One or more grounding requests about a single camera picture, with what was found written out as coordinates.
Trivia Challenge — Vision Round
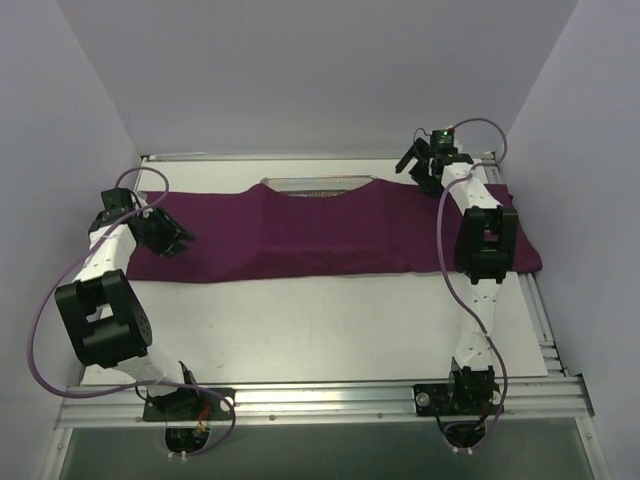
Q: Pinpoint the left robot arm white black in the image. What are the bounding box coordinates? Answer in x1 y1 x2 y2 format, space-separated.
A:
54 187 202 419

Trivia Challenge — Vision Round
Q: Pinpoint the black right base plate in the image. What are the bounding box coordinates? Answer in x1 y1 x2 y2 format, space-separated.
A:
412 383 504 417

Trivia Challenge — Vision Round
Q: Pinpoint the aluminium front rail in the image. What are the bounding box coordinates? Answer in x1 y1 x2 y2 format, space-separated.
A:
55 375 594 428

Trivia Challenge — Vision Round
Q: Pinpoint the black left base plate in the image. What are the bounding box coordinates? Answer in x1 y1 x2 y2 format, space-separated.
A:
142 387 236 422

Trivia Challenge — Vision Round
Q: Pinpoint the purple cloth wrap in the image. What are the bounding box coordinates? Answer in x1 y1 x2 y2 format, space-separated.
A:
123 180 544 286

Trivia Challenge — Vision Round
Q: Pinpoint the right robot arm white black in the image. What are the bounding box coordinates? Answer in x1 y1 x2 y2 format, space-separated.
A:
395 127 519 413

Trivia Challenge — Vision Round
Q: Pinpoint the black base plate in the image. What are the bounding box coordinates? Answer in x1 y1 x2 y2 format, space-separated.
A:
412 383 504 417
142 387 236 422

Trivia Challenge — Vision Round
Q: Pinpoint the metal mesh instrument tray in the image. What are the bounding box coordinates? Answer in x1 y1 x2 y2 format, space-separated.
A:
261 175 376 198

